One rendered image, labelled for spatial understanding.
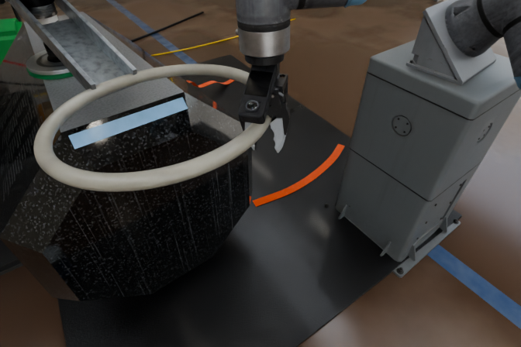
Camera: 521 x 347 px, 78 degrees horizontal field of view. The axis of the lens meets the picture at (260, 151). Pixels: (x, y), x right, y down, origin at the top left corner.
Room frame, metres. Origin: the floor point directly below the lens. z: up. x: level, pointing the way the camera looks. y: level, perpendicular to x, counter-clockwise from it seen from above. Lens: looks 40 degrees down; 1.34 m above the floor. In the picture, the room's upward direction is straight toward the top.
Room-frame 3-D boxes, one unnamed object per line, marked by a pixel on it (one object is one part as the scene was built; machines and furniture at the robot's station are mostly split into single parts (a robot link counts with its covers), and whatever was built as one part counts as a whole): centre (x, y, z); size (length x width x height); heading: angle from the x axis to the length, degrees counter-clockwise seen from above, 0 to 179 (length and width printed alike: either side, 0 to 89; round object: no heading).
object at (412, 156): (1.06, -0.67, 0.43); 0.50 x 0.50 x 0.85; 36
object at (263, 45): (0.56, 0.00, 1.12); 0.10 x 0.09 x 0.05; 77
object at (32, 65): (1.04, 0.68, 0.87); 0.21 x 0.21 x 0.01
